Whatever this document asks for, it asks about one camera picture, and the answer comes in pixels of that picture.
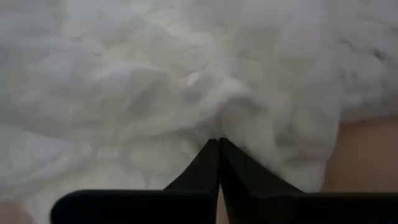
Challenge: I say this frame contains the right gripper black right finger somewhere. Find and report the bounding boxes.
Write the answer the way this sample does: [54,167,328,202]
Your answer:
[219,136,398,224]

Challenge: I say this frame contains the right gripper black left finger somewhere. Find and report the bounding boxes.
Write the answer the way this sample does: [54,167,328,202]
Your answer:
[49,138,221,224]

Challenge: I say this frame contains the white fluffy blanket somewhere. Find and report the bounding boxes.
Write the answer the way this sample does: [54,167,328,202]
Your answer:
[0,0,398,224]

